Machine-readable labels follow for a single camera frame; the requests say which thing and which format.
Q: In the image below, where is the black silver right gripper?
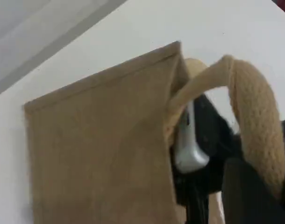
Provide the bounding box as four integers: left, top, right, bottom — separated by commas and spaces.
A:
172, 92, 242, 195

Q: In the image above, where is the brown jute tote bag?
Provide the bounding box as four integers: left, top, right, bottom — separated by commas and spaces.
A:
23, 41, 285, 224

